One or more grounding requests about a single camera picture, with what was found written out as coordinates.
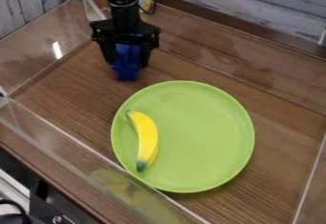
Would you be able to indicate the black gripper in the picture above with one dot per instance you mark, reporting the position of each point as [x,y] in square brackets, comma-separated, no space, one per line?
[142,35]

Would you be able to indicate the blue star-shaped block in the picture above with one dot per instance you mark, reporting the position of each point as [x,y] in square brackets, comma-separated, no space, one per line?
[127,61]

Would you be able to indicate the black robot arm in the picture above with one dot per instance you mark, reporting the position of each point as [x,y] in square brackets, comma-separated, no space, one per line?
[124,13]

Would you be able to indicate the green plate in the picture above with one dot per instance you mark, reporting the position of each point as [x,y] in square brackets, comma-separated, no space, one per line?
[206,136]

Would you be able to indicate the yellow toy banana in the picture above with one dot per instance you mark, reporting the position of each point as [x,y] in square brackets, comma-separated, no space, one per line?
[147,134]

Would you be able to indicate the clear acrylic tray walls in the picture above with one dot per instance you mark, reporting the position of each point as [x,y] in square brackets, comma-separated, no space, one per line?
[60,95]

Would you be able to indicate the black metal bracket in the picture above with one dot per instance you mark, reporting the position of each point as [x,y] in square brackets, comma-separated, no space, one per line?
[51,207]

